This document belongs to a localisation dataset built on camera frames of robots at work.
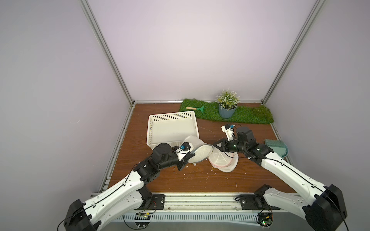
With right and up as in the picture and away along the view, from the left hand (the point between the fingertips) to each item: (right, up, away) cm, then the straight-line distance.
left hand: (194, 154), depth 70 cm
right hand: (+11, +5, +5) cm, 13 cm away
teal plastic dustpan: (+56, -1, +22) cm, 60 cm away
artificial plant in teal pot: (+24, +30, +27) cm, 47 cm away
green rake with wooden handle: (+7, +25, +41) cm, 48 cm away
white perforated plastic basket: (-17, +10, +36) cm, 40 cm away
